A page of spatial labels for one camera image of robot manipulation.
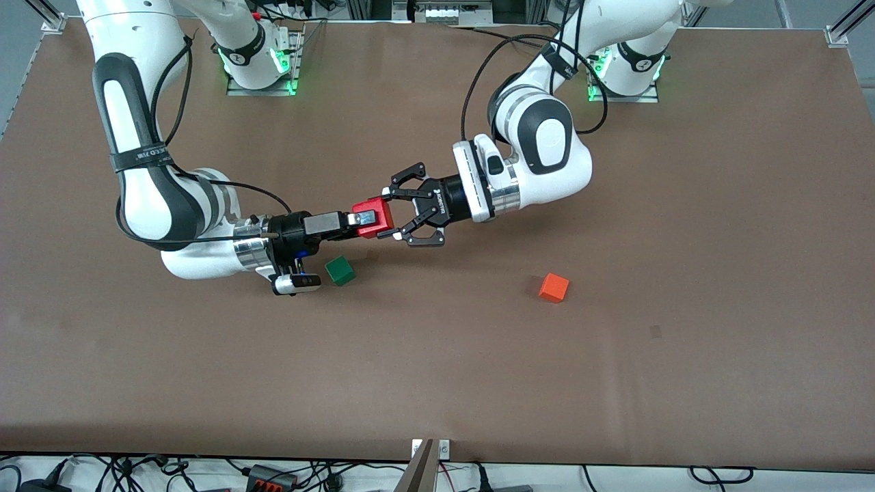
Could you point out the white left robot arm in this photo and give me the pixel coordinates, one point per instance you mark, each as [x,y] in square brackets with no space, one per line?
[547,137]

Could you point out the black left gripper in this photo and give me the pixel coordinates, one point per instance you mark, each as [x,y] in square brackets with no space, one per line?
[446,201]

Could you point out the black power adapter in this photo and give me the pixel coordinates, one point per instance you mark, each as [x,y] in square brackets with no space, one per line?
[44,486]

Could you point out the black power strip red switches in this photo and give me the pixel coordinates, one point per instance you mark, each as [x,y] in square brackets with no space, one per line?
[270,477]

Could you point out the white metal edge bracket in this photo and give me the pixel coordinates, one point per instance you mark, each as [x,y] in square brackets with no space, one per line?
[444,449]

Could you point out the red cube block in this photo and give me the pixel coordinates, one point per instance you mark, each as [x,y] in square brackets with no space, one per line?
[385,217]

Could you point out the green cube block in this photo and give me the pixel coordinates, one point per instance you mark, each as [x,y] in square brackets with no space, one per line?
[340,270]

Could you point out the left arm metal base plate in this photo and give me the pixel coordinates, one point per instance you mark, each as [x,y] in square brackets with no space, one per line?
[653,97]

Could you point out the grey terminal block device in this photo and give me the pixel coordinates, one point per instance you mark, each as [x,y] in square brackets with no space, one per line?
[448,12]

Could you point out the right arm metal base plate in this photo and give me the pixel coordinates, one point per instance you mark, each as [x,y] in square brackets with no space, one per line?
[295,65]

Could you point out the black plug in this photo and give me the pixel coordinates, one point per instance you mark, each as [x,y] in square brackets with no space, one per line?
[482,478]

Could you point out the orange cube block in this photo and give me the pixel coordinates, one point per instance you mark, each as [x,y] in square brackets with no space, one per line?
[554,288]

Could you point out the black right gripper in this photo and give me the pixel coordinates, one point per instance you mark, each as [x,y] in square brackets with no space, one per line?
[288,232]

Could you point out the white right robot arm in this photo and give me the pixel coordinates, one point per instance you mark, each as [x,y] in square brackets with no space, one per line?
[130,34]

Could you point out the grey-brown slanted post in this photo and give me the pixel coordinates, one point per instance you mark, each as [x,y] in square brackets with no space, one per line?
[418,471]

